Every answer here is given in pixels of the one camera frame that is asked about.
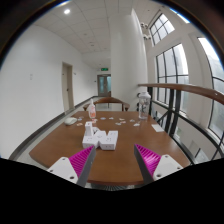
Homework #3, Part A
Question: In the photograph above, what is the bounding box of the side door in wall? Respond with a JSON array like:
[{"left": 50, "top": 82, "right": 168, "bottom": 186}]
[{"left": 62, "top": 63, "right": 74, "bottom": 112}]

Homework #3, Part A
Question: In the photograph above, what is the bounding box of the white paper card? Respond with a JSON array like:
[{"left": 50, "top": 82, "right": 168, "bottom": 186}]
[{"left": 151, "top": 124, "right": 164, "bottom": 132}]

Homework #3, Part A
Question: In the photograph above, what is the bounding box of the white charger plug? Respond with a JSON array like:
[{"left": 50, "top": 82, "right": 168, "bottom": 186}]
[{"left": 85, "top": 121, "right": 94, "bottom": 136}]

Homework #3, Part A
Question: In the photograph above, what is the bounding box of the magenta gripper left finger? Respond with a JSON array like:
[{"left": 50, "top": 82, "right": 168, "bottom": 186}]
[{"left": 48, "top": 146, "right": 96, "bottom": 187}]

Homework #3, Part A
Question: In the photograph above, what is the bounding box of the white computer mouse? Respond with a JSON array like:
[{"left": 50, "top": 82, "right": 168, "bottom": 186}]
[{"left": 64, "top": 117, "right": 77, "bottom": 126}]

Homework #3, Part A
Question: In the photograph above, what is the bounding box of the clear plastic water bottle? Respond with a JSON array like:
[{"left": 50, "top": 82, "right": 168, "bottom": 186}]
[{"left": 138, "top": 92, "right": 151, "bottom": 120}]

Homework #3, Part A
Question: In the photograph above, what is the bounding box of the wooden handrail with black railing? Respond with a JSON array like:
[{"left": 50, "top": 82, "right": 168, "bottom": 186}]
[{"left": 140, "top": 83, "right": 224, "bottom": 164}]

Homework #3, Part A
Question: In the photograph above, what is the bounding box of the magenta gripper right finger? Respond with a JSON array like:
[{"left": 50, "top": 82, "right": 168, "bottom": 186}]
[{"left": 134, "top": 144, "right": 182, "bottom": 184}]

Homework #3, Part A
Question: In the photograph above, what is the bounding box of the white round column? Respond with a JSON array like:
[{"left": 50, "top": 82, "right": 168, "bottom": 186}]
[{"left": 110, "top": 10, "right": 148, "bottom": 111}]

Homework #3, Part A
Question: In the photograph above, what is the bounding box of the double door at corridor end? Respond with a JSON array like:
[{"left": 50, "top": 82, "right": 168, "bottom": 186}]
[{"left": 97, "top": 75, "right": 111, "bottom": 96}]

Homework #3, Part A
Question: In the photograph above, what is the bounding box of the wooden chair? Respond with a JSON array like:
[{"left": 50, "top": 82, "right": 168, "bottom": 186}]
[{"left": 83, "top": 97, "right": 130, "bottom": 111}]

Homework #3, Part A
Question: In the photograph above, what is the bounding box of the orange liquid spray bottle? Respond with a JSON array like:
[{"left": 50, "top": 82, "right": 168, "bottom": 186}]
[{"left": 88, "top": 99, "right": 96, "bottom": 119}]

